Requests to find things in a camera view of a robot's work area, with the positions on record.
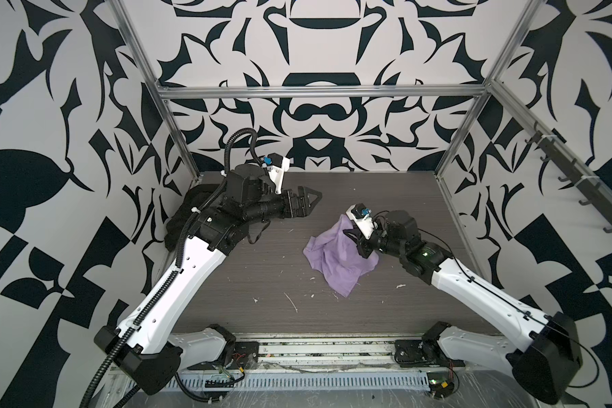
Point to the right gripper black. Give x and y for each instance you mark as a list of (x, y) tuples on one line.
[(361, 242)]

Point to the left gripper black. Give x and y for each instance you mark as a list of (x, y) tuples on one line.
[(300, 206)]

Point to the purple cloth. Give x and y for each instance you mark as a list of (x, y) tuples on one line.
[(336, 257)]

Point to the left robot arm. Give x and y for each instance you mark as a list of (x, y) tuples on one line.
[(210, 234)]

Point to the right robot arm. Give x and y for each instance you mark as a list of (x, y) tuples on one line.
[(540, 352)]

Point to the black cloth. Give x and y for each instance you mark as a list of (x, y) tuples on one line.
[(194, 197)]

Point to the small circuit board right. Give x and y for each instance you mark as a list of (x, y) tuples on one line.
[(441, 385)]

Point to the small circuit board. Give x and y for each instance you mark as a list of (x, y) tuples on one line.
[(219, 382), (441, 385)]

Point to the small circuit board left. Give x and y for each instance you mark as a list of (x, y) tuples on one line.
[(219, 382)]

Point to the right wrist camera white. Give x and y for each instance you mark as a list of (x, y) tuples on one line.
[(361, 216)]

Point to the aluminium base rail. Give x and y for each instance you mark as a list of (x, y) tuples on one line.
[(326, 352)]

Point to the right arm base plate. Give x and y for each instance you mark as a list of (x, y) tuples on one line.
[(416, 353)]

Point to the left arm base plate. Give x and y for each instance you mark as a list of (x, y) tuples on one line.
[(243, 354)]

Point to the aluminium cage frame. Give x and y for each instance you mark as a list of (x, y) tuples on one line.
[(491, 88)]

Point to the white slotted cable duct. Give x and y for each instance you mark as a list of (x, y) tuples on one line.
[(322, 381)]

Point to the wall hook rail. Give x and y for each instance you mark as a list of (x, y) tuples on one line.
[(574, 172)]

